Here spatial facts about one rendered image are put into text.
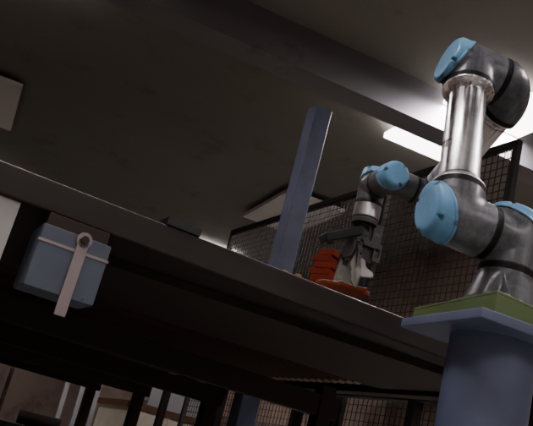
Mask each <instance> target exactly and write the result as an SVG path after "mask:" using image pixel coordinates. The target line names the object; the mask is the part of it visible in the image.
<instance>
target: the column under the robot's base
mask: <svg viewBox="0 0 533 426"><path fill-rule="evenodd" d="M401 327H402V328H405V329H406V330H411V331H413V332H416V333H419V334H422V335H424V336H429V337H430V338H433V339H436V340H439V341H443V342H446V343H448V350H447V356H446V360H445V365H444V370H443V375H442V384H441V389H440V394H439V398H438V404H437V412H436V417H435V423H434V426H528V425H529V419H530V408H531V402H532V396H533V325H530V324H528V323H525V322H523V321H521V320H518V319H514V318H512V317H509V316H507V315H505V314H500V313H498V312H496V311H493V310H490V309H487V308H484V307H479V308H473V309H462V310H456V311H451V312H445V313H439V314H428V315H422V316H416V317H410V318H404V319H402V322H401Z"/></svg>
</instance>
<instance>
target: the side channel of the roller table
mask: <svg viewBox="0 0 533 426"><path fill-rule="evenodd" d="M178 376H180V377H183V378H186V379H189V380H193V381H197V382H200V383H202V384H205V382H202V381H199V380H194V379H191V378H188V377H185V376H183V375H178ZM283 382H285V383H288V384H291V385H296V386H298V387H301V388H304V389H307V390H309V391H315V388H316V385H327V386H330V387H332V388H335V389H337V393H338V394H350V395H362V396H384V397H396V398H407V399H419V400H431V401H438V398H439V394H440V392H434V391H419V390H391V389H381V388H375V387H372V386H369V385H354V384H351V385H347V384H339V383H336V384H333V383H323V382H322V383H318V382H314V383H312V382H310V381H309V382H304V381H301V382H299V381H295V382H293V381H291V380H290V381H286V380H284V381H283Z"/></svg>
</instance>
